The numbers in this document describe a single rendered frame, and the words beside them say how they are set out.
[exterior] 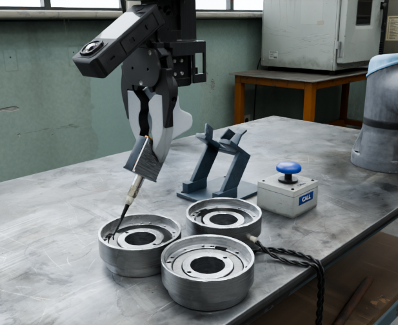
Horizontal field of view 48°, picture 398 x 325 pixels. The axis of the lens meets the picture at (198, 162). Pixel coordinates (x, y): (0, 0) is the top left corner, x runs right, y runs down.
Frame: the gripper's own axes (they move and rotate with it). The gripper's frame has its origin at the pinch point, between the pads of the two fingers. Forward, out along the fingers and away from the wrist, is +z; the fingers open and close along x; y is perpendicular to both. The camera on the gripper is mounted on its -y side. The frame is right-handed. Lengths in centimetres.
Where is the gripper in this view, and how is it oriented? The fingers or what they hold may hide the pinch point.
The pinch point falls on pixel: (149, 151)
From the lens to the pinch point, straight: 59.5
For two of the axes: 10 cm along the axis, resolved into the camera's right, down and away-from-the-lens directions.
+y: 7.0, -2.2, 6.7
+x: -7.1, -2.0, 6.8
